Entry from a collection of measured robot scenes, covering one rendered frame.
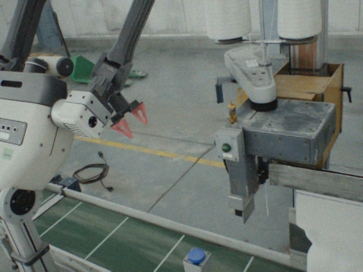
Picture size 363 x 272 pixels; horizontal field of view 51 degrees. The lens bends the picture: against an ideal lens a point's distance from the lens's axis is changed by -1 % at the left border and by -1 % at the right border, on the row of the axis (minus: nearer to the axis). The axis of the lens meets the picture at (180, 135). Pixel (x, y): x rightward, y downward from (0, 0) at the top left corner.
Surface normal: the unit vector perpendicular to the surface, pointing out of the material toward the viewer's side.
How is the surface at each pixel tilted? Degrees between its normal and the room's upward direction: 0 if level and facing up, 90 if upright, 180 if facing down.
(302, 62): 90
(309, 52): 90
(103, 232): 0
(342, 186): 90
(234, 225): 0
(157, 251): 0
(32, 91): 50
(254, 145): 90
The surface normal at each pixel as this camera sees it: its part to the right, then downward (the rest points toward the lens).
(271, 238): -0.15, -0.88
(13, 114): -0.51, -0.21
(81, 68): 0.77, -0.10
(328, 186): -0.53, 0.46
